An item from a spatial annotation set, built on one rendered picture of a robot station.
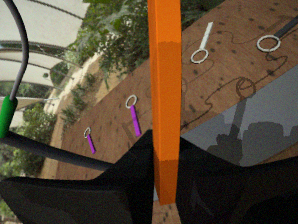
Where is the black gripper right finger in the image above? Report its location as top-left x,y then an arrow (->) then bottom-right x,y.
176,136 -> 298,224

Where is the white ring with dark grey handle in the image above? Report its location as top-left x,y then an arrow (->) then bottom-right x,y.
257,16 -> 298,52

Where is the purple-handled grey metal loop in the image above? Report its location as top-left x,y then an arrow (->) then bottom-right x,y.
126,95 -> 142,137
85,127 -> 96,155

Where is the white loop with straight handle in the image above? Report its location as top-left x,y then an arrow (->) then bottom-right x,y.
190,23 -> 214,63

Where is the orange handle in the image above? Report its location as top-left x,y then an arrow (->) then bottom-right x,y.
148,0 -> 182,205

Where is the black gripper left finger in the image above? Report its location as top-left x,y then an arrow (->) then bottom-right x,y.
0,129 -> 154,224

